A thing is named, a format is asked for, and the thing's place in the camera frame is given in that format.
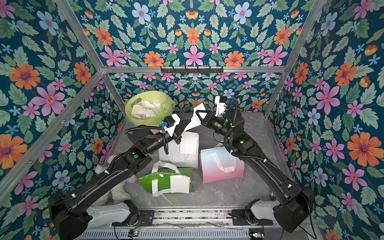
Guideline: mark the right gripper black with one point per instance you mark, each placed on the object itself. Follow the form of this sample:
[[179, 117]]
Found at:
[[204, 118]]

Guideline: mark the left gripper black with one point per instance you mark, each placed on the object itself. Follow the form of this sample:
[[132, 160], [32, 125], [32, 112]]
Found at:
[[179, 128]]

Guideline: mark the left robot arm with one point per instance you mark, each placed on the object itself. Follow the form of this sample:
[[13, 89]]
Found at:
[[73, 213]]

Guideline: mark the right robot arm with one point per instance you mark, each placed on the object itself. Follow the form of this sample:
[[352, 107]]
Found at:
[[294, 204]]

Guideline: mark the green plastic bin liner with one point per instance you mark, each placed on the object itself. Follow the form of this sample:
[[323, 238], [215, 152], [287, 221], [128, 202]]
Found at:
[[167, 107]]

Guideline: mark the torn paper pieces in bin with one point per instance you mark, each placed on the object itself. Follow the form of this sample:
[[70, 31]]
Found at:
[[145, 109]]

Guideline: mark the black hook rack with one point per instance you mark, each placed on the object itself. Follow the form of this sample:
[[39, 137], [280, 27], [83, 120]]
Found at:
[[192, 70]]

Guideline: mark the pink blue gradient tote bag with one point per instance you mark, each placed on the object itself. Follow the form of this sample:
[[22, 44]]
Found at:
[[219, 165]]

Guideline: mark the receipt on green bag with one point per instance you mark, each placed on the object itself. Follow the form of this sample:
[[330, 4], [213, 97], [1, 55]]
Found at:
[[180, 184]]

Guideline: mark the green white tote bag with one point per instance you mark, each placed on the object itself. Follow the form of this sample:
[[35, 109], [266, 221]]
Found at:
[[157, 182]]

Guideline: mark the white plush toy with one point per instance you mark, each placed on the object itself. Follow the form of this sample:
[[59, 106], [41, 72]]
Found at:
[[118, 193]]

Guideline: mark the aluminium crossbar rear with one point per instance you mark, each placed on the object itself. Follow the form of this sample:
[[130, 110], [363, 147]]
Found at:
[[142, 70]]

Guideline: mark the aluminium crossbar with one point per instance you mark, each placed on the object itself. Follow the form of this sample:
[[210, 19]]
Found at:
[[13, 177], [142, 70]]

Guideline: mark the aluminium crossbar left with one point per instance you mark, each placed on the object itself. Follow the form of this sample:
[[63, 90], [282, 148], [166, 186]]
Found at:
[[13, 177]]

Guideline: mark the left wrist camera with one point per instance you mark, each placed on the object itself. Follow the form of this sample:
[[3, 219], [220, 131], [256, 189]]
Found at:
[[168, 122]]

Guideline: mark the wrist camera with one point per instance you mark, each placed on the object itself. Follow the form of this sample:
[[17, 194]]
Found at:
[[222, 106], [168, 122]]

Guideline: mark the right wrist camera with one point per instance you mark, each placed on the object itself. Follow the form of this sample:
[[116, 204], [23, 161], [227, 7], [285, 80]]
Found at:
[[222, 106]]

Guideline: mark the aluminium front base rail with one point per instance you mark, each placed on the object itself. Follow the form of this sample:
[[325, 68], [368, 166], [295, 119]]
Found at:
[[216, 216]]

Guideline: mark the white perforated cable tray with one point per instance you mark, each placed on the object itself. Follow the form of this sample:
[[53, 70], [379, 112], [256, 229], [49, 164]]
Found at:
[[166, 234]]

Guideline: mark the aluminium frame post right rear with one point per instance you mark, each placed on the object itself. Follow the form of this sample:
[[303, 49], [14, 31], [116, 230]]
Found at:
[[307, 28]]

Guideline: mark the aluminium frame post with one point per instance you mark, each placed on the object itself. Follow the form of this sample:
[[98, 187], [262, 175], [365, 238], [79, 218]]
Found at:
[[307, 28], [84, 40]]

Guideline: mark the aluminium frame post left rear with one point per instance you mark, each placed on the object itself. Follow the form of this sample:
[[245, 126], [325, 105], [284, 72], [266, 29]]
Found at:
[[84, 40]]

